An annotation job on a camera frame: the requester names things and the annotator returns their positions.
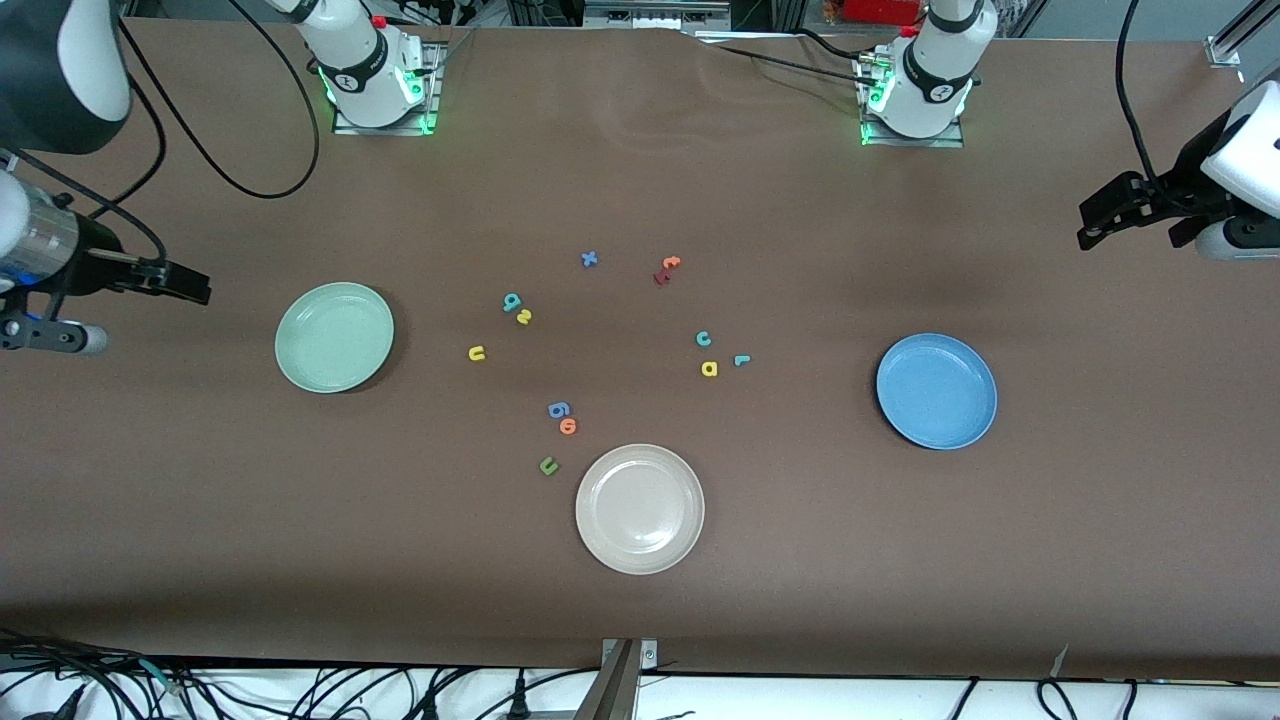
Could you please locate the blue plate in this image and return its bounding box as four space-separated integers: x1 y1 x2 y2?
876 333 998 450

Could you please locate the black looped floor cable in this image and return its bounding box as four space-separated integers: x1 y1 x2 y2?
1035 678 1081 720

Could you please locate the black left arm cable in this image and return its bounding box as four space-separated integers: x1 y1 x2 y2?
1115 0 1181 201

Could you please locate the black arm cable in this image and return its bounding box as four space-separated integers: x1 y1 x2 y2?
1115 0 1181 201
0 0 321 266

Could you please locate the aluminium corner profile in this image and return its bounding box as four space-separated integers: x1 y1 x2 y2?
1205 0 1280 69

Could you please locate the black table cable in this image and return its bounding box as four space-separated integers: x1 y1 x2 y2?
795 28 863 61
690 28 881 86

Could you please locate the brown table cover sheet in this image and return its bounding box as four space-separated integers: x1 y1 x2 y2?
0 15 1280 681

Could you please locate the green plate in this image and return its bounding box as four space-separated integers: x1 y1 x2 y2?
275 282 396 394

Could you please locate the black jack cable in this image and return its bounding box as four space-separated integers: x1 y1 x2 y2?
20 685 86 720

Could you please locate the beige plate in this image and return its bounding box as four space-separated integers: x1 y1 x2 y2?
575 444 706 576

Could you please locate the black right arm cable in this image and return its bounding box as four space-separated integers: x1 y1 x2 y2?
0 0 321 266

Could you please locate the aluminium frame profile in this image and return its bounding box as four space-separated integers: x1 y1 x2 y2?
575 638 641 720

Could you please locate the grey metal frame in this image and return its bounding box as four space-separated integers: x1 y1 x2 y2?
583 0 733 33

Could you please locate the red box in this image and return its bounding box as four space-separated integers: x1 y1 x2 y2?
843 0 923 26

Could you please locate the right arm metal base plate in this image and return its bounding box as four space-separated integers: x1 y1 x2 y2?
333 40 446 136

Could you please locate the small metal bracket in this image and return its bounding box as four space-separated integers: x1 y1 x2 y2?
602 638 658 671

